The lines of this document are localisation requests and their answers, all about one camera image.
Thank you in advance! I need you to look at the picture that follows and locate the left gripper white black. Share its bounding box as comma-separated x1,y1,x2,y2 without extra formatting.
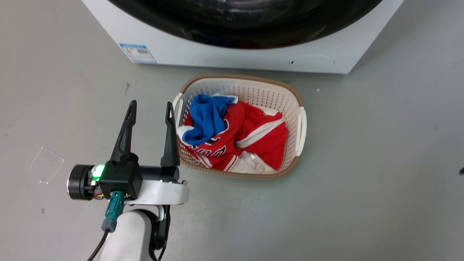
67,100,190,206

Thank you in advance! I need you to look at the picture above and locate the white washing machine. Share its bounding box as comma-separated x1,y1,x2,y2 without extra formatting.
81,0,405,74

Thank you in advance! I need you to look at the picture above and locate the black round washing machine door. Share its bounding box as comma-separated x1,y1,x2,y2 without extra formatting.
107,0,383,50

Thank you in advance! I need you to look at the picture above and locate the blue garment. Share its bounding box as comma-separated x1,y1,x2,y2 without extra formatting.
181,94,239,146

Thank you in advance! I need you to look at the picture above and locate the blue white energy label sticker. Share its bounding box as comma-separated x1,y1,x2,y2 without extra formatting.
119,43,157,65

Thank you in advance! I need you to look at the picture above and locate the white garment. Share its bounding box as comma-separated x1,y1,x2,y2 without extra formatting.
230,150,277,174

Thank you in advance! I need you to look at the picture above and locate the red white sports jersey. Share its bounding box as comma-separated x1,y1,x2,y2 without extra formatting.
183,102,290,172

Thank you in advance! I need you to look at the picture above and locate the white laundry basket brown rim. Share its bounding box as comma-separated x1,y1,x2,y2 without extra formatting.
172,74,308,179

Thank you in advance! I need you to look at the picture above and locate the black cable with teal connector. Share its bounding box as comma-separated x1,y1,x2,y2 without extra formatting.
86,191,126,261

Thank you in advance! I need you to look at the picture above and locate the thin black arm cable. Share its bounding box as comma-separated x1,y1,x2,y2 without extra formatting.
148,205,171,261

